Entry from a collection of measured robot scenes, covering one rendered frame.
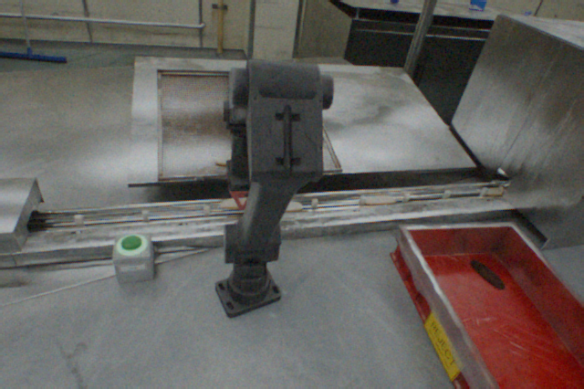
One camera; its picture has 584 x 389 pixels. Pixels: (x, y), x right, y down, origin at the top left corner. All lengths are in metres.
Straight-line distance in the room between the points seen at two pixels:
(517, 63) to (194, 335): 1.11
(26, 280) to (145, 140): 0.45
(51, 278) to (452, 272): 0.89
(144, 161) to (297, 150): 0.71
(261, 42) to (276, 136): 4.01
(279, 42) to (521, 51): 3.40
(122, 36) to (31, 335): 4.02
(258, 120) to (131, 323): 0.53
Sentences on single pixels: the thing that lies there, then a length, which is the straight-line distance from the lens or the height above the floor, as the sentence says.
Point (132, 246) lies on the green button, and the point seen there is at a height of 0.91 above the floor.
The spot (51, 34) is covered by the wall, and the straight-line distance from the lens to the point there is 4.76.
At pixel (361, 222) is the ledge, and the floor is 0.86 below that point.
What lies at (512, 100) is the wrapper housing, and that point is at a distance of 1.29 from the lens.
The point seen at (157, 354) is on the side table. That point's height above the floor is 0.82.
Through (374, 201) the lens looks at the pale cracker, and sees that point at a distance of 1.06.
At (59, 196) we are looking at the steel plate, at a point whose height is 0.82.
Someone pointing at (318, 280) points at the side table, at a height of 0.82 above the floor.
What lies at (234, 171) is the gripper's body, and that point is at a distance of 0.86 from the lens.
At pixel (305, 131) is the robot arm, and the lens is 0.39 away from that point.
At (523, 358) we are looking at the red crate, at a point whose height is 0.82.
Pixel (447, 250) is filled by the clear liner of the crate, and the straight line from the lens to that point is 1.02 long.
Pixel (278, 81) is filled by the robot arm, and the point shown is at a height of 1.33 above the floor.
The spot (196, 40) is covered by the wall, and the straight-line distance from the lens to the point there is 4.62.
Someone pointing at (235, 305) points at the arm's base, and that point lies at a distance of 0.79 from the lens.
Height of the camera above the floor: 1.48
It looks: 38 degrees down
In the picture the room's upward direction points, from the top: 10 degrees clockwise
